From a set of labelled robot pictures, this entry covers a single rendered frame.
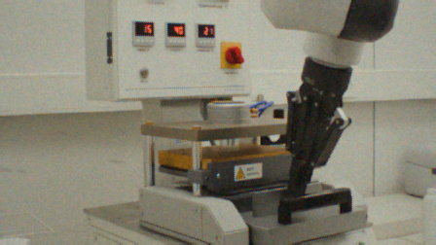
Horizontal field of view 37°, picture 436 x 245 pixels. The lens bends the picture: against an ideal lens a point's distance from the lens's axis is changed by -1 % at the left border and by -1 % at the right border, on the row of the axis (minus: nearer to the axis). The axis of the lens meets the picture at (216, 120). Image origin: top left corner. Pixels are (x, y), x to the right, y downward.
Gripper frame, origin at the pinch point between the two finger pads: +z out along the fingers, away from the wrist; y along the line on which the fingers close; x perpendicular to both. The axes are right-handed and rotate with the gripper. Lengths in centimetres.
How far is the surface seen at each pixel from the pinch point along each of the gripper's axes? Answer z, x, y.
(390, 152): 30, 102, -55
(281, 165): 1.6, 3.6, -8.0
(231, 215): 4.3, -13.2, 0.4
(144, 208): 12.9, -16.5, -18.4
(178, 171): 6.5, -10.4, -18.7
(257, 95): 11, 45, -64
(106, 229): 23.4, -17.2, -29.0
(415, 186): 36, 101, -42
